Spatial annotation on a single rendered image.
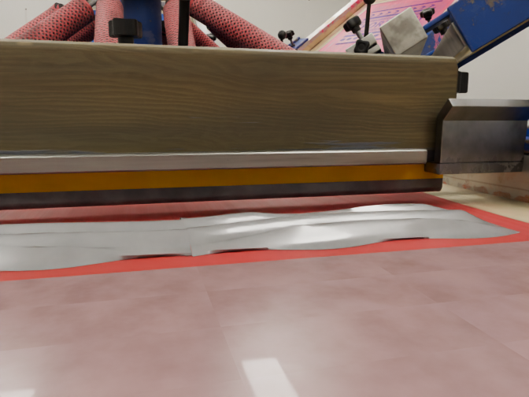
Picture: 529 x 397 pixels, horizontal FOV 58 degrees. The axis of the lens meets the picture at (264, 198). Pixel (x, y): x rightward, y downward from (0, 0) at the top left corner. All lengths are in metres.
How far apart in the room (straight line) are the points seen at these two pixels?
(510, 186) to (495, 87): 2.74
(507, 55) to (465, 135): 2.74
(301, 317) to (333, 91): 0.20
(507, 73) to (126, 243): 2.93
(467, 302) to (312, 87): 0.19
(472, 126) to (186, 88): 0.20
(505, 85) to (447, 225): 2.82
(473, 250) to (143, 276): 0.15
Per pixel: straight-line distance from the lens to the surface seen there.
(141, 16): 1.14
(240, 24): 1.00
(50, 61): 0.31
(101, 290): 0.19
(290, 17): 4.75
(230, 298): 0.17
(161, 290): 0.18
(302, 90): 0.32
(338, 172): 0.35
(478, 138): 0.38
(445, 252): 0.24
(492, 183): 0.43
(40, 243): 0.24
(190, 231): 0.24
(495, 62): 3.17
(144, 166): 0.29
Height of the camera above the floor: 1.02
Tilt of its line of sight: 10 degrees down
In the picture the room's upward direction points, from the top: straight up
